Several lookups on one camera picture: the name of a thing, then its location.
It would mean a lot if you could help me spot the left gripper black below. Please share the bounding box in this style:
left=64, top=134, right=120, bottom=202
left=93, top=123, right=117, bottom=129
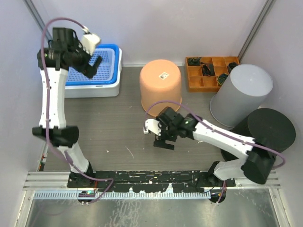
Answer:
left=69, top=38, right=103, bottom=79

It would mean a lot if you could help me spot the blue plastic tub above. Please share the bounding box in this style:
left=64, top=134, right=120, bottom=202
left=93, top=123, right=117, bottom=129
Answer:
left=66, top=44, right=119, bottom=86

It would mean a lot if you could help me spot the orange plastic bucket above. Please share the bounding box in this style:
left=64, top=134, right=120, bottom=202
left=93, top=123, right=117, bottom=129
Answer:
left=139, top=59, right=182, bottom=117

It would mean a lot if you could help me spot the grey plastic bucket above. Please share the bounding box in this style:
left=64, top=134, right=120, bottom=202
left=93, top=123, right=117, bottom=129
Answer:
left=210, top=64, right=273, bottom=128

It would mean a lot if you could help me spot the black plastic bucket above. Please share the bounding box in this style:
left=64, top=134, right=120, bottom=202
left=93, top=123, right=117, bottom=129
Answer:
left=220, top=107, right=297, bottom=164

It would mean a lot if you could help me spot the blue perforated basket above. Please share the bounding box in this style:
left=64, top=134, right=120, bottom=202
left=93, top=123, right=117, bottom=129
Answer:
left=66, top=47, right=115, bottom=86

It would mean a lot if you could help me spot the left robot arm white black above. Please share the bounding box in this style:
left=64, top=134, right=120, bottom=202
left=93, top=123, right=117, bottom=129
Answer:
left=32, top=27, right=102, bottom=187

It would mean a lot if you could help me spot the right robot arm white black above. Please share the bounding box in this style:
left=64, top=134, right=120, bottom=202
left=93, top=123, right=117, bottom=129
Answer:
left=144, top=107, right=275, bottom=186

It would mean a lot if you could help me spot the white plastic tub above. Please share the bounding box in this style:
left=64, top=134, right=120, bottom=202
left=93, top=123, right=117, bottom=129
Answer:
left=65, top=48, right=122, bottom=98

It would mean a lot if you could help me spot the orange wooden compartment tray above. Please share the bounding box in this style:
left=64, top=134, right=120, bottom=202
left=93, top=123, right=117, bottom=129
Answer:
left=185, top=56, right=240, bottom=92

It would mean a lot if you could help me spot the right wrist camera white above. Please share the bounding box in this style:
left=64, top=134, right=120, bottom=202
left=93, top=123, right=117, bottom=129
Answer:
left=143, top=119, right=161, bottom=136

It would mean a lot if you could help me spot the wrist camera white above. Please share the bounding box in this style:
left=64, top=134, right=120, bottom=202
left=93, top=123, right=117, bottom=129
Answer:
left=80, top=33, right=101, bottom=56
left=143, top=119, right=161, bottom=136

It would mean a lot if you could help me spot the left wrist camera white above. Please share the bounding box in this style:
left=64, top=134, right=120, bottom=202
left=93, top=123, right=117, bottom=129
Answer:
left=80, top=33, right=101, bottom=56

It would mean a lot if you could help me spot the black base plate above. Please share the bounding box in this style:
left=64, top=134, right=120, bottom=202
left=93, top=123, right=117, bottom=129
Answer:
left=67, top=169, right=236, bottom=193

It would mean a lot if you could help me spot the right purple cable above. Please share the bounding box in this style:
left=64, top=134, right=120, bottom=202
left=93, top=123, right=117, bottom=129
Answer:
left=143, top=100, right=287, bottom=204

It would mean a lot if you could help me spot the purple cable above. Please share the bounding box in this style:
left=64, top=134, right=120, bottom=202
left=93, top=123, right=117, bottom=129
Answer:
left=143, top=100, right=287, bottom=204
left=40, top=17, right=114, bottom=204

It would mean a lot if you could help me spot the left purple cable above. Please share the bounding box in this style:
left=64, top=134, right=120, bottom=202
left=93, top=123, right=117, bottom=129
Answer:
left=40, top=17, right=114, bottom=204

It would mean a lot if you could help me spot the blue yellow cable bundle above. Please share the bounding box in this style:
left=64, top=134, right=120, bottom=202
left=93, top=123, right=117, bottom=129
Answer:
left=216, top=73, right=229, bottom=86

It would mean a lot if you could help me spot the black cable bundle middle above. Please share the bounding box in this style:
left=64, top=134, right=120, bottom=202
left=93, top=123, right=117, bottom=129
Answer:
left=200, top=61, right=214, bottom=76

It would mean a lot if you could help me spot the black cable bundle top left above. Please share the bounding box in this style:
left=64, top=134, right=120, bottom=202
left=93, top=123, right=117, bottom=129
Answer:
left=187, top=56, right=202, bottom=66

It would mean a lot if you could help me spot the aluminium rail frame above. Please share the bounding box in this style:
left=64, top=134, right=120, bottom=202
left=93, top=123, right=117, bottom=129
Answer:
left=23, top=171, right=281, bottom=202

